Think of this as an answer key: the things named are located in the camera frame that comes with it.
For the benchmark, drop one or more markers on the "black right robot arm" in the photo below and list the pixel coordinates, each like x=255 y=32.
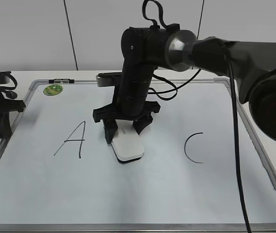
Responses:
x=251 y=64

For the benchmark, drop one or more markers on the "green round magnet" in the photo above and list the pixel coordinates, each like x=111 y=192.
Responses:
x=53 y=90

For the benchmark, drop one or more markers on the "white whiteboard eraser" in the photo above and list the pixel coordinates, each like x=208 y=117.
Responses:
x=126 y=143

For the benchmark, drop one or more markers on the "white framed whiteboard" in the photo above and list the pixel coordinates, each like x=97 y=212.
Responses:
x=58 y=174

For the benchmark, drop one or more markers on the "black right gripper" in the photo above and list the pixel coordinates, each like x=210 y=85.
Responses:
x=126 y=106

